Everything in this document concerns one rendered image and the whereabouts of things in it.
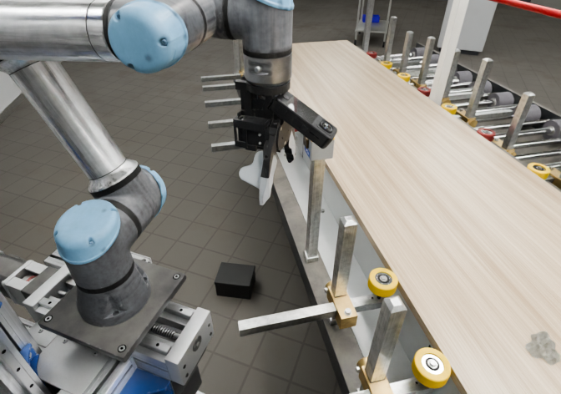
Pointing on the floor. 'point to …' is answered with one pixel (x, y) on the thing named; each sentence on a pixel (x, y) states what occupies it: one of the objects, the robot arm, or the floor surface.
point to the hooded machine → (474, 13)
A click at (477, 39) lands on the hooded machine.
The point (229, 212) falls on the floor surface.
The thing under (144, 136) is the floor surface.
